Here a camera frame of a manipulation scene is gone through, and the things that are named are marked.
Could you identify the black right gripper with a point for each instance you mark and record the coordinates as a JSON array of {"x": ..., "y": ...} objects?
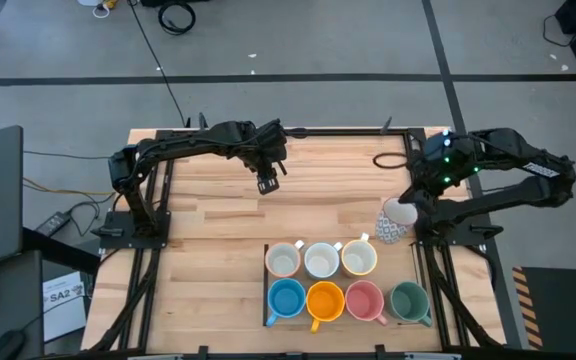
[{"x": 430, "y": 177}]

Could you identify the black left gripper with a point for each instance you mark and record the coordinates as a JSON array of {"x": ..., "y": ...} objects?
[{"x": 268, "y": 182}]

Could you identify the grey diamond patterned mug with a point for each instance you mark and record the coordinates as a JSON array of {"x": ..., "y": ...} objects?
[{"x": 390, "y": 230}]

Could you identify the yellow dotted mug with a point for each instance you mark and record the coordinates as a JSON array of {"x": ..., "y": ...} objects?
[{"x": 283, "y": 260}]

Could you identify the coral floral patterned mug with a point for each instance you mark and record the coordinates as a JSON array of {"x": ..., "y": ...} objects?
[{"x": 359, "y": 258}]

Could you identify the blue tile patterned mug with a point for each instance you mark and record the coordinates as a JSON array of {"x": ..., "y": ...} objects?
[{"x": 321, "y": 261}]

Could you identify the green mug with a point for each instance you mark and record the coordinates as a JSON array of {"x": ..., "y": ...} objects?
[{"x": 408, "y": 302}]

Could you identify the pink mug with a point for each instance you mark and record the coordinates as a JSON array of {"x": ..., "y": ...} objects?
[{"x": 364, "y": 301}]

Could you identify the orange mug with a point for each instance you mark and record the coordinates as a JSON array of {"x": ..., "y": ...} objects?
[{"x": 325, "y": 301}]

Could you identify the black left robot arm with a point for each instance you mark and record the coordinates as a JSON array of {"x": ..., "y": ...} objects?
[{"x": 193, "y": 140}]

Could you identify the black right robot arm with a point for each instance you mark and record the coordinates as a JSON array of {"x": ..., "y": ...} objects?
[{"x": 508, "y": 199}]

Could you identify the black mat hazard stripes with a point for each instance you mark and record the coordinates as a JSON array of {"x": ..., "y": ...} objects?
[{"x": 563, "y": 310}]

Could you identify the black power adapter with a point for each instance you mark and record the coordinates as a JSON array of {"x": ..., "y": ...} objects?
[{"x": 53, "y": 223}]

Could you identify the white SA2 paper sheet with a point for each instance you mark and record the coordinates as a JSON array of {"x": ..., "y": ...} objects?
[{"x": 65, "y": 315}]

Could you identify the grey computer desk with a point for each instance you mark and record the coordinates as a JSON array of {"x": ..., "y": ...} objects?
[{"x": 13, "y": 300}]

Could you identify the black computer mouse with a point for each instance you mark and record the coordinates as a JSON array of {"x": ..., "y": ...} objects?
[{"x": 7, "y": 345}]

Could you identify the black aluminium rig frame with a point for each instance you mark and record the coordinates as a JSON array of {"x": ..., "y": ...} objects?
[{"x": 343, "y": 132}]

